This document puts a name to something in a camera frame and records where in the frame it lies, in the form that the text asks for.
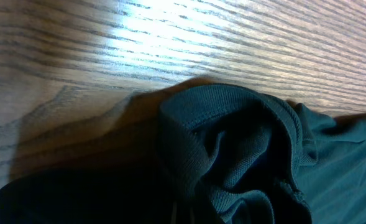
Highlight black polo shirt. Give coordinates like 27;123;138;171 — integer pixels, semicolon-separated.
0;84;366;223

